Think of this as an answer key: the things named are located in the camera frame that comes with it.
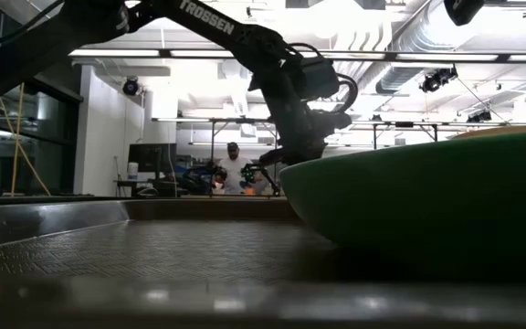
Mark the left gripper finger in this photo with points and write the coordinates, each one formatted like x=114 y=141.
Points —
x=274 y=157

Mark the green plate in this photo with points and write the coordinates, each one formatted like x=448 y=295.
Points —
x=427 y=205

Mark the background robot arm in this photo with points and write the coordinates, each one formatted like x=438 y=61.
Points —
x=258 y=173
x=201 y=180

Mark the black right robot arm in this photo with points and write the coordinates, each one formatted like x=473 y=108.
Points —
x=464 y=11

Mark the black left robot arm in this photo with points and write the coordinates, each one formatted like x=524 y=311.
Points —
x=208 y=20

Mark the dark brown serving tray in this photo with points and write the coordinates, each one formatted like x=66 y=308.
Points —
x=130 y=256

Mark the person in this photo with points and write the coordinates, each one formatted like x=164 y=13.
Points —
x=234 y=176

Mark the black monitor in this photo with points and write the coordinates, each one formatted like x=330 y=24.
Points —
x=153 y=157

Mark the long ceiling light strip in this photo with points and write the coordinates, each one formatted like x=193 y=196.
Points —
x=199 y=53

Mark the white bucket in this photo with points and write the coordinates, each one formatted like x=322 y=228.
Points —
x=133 y=171

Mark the black ceiling spotlight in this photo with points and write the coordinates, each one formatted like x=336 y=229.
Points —
x=437 y=78
x=130 y=87
x=478 y=116

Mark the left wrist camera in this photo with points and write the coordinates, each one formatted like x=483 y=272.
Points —
x=333 y=122

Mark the black background station frame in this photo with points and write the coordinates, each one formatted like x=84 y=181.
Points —
x=375 y=134
x=213 y=137

